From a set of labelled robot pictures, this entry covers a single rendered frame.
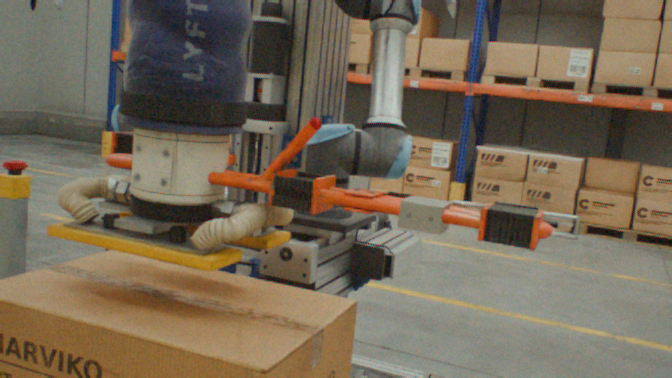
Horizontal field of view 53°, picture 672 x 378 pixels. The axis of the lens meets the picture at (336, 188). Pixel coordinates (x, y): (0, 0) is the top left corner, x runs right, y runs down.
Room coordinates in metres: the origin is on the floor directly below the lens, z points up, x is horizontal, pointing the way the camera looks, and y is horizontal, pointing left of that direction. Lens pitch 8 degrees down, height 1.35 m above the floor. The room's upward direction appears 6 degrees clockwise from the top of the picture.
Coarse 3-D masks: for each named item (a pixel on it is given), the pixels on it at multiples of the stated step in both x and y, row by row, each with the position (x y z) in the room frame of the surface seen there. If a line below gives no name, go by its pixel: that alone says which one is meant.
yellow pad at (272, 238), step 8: (120, 216) 1.32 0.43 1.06; (192, 232) 1.26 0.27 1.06; (264, 232) 1.24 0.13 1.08; (272, 232) 1.27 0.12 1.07; (280, 232) 1.28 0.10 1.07; (288, 232) 1.29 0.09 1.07; (240, 240) 1.22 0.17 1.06; (248, 240) 1.21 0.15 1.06; (256, 240) 1.21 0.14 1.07; (264, 240) 1.20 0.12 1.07; (272, 240) 1.22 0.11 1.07; (280, 240) 1.25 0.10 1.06; (288, 240) 1.28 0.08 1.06; (264, 248) 1.20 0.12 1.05
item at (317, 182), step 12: (276, 180) 1.09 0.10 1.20; (288, 180) 1.09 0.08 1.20; (300, 180) 1.08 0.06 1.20; (312, 180) 1.14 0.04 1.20; (324, 180) 1.10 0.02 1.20; (276, 192) 1.10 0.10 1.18; (288, 192) 1.09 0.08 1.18; (300, 192) 1.09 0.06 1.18; (312, 192) 1.08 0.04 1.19; (276, 204) 1.09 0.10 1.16; (288, 204) 1.08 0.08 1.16; (300, 204) 1.08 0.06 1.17; (312, 204) 1.08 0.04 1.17; (324, 204) 1.11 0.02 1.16
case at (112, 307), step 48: (0, 288) 1.16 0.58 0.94; (48, 288) 1.18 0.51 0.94; (96, 288) 1.21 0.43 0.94; (144, 288) 1.24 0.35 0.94; (192, 288) 1.27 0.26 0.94; (240, 288) 1.30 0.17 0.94; (288, 288) 1.33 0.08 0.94; (0, 336) 1.11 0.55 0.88; (48, 336) 1.07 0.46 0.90; (96, 336) 1.03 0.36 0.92; (144, 336) 1.00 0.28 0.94; (192, 336) 1.02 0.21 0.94; (240, 336) 1.04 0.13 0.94; (288, 336) 1.06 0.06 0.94; (336, 336) 1.20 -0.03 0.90
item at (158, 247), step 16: (64, 224) 1.15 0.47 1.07; (80, 224) 1.15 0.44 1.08; (96, 224) 1.17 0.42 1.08; (112, 224) 1.14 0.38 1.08; (80, 240) 1.12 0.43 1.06; (96, 240) 1.10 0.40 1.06; (112, 240) 1.09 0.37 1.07; (128, 240) 1.10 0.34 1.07; (144, 240) 1.09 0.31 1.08; (160, 240) 1.10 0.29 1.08; (176, 240) 1.09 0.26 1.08; (144, 256) 1.07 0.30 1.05; (160, 256) 1.06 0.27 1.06; (176, 256) 1.05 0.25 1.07; (192, 256) 1.04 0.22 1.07; (208, 256) 1.05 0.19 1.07; (224, 256) 1.06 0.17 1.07; (240, 256) 1.11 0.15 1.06
